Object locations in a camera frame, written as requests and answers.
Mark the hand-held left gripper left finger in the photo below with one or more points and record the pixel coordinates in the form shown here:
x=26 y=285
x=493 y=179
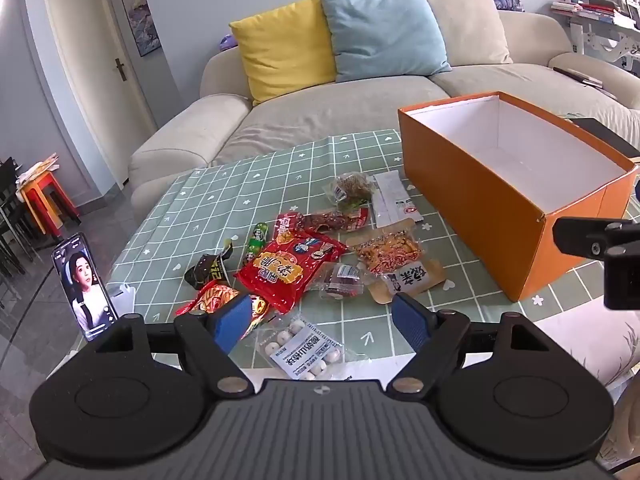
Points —
x=234 y=321

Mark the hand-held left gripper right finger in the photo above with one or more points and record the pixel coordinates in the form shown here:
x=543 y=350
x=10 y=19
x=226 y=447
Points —
x=407 y=321

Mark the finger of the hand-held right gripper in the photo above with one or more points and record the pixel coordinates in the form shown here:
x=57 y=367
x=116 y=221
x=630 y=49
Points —
x=580 y=237

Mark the orange chips bag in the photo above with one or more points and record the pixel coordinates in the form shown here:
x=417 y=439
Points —
x=212 y=296

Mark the black yellow snack packet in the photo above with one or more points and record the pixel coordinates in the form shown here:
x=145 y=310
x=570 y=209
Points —
x=207 y=270

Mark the clear packet of orange strips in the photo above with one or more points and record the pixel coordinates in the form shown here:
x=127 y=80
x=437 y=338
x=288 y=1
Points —
x=390 y=255

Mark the large red snack bag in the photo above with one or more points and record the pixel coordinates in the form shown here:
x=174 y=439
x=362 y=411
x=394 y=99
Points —
x=285 y=272

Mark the clear packet of white balls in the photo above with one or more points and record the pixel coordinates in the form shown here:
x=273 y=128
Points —
x=300 y=352

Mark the small dark red snack packet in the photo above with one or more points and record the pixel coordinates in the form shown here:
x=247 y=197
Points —
x=340 y=280

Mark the green tube snack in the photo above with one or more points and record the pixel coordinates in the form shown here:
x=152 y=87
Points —
x=256 y=242

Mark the orange cardboard box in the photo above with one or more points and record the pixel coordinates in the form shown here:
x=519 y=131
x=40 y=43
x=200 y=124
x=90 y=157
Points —
x=475 y=200

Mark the white sachet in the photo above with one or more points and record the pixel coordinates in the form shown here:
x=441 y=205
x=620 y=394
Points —
x=395 y=200

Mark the red packet of dark meat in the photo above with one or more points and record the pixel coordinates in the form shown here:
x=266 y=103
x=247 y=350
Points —
x=325 y=221

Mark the clear packet of brown snack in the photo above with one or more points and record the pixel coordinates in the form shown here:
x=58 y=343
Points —
x=352 y=187

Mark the white paper sheet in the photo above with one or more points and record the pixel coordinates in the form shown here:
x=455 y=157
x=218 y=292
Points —
x=365 y=369

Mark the black flat box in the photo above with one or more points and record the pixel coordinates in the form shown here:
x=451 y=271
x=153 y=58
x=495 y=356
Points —
x=610 y=137

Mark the white phone stand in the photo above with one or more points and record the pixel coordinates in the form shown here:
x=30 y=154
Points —
x=124 y=300

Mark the green checked tablecloth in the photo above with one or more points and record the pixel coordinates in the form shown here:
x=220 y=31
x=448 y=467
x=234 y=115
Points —
x=225 y=185

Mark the smartphone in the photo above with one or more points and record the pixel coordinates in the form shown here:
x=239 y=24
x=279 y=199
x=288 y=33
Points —
x=85 y=285

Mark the dark book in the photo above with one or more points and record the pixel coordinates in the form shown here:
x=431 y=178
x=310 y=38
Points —
x=580 y=77

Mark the white desk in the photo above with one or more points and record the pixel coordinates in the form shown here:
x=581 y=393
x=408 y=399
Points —
x=595 y=35

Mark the red plastic stool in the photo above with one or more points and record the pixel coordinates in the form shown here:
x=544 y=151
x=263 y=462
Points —
x=57 y=207

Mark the beige sofa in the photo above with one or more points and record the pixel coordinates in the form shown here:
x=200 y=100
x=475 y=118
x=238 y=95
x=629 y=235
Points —
x=300 y=110

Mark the stack of books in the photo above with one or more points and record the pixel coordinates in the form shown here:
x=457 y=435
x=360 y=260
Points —
x=590 y=10

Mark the orange plastic stool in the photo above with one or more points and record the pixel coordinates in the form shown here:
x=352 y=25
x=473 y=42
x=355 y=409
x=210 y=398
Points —
x=36 y=185

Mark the beige pillow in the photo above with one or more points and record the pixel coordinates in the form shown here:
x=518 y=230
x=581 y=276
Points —
x=465 y=25

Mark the stack of papers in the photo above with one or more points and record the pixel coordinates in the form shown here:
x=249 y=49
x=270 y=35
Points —
x=37 y=170

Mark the black dining chair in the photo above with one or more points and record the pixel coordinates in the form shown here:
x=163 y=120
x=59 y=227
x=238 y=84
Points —
x=10 y=210

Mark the yellow pillow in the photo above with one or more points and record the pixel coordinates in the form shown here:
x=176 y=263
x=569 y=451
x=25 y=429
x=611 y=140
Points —
x=280 y=50

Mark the white door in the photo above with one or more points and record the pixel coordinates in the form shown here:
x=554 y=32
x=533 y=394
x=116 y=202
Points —
x=85 y=85

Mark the small purple object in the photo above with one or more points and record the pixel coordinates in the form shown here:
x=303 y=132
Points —
x=227 y=41

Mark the light blue pillow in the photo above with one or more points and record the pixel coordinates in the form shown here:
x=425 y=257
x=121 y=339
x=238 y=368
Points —
x=385 y=35

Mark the wall poster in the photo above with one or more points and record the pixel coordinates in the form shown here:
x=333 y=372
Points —
x=137 y=10

